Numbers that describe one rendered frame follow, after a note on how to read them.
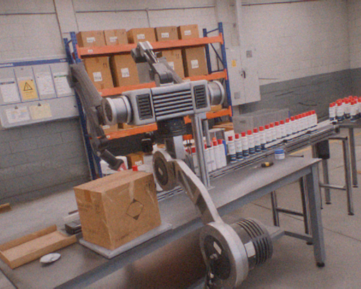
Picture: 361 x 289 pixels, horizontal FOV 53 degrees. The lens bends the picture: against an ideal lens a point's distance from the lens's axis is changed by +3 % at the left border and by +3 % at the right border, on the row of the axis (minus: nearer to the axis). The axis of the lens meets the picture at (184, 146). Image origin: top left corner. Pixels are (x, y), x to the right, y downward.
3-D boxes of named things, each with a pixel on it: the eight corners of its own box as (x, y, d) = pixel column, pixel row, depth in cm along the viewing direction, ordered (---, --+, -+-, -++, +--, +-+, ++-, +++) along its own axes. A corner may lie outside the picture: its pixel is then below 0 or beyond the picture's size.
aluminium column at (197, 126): (206, 186, 238) (191, 85, 227) (210, 187, 235) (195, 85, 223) (201, 188, 236) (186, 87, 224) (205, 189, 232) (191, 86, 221)
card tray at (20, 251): (56, 230, 201) (55, 224, 200) (76, 241, 181) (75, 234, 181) (-4, 254, 183) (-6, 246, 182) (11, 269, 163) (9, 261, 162)
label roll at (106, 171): (134, 173, 285) (131, 156, 283) (117, 181, 269) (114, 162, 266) (115, 173, 296) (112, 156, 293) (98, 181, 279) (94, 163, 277)
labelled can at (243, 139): (245, 156, 286) (242, 131, 283) (250, 156, 282) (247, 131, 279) (241, 158, 283) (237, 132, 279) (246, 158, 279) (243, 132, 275)
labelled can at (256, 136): (257, 152, 295) (254, 127, 292) (262, 152, 291) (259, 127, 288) (253, 153, 292) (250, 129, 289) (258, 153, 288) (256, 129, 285)
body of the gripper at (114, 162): (115, 159, 213) (106, 152, 210) (124, 160, 206) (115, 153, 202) (109, 168, 211) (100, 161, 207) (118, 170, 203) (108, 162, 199)
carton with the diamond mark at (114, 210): (132, 217, 197) (124, 169, 192) (162, 224, 180) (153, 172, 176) (83, 240, 176) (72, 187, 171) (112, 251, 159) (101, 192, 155)
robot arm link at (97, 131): (66, 73, 194) (86, 69, 199) (65, 76, 199) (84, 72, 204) (94, 150, 196) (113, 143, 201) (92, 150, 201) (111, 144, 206)
